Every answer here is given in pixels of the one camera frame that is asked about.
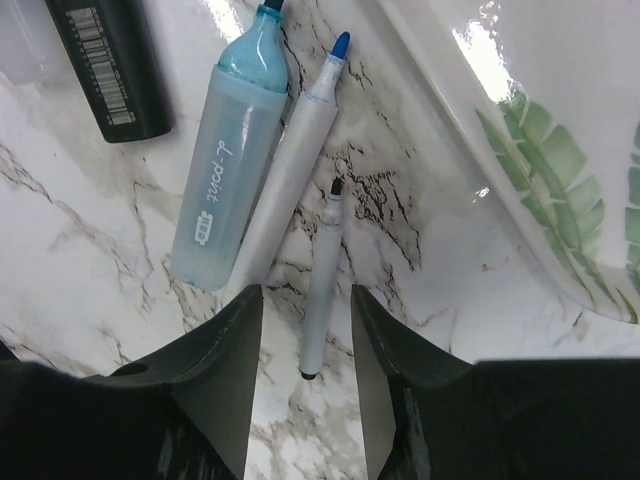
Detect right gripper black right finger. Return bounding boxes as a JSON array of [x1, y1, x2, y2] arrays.
[[351, 285, 639, 479]]

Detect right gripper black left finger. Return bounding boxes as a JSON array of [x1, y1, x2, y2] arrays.
[[1, 285, 263, 479]]

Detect white marker black eraser cap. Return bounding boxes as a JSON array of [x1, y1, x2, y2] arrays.
[[298, 178, 344, 380]]

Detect white marker blue cap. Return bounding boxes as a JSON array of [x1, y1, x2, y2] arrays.
[[224, 31, 351, 300]]

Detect light blue highlighter pen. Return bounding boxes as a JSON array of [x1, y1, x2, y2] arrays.
[[170, 1, 288, 291]]

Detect purple capped marker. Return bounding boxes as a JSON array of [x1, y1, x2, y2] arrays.
[[46, 0, 172, 144]]

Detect floral serving tray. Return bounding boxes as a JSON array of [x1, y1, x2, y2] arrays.
[[381, 1, 639, 324]]

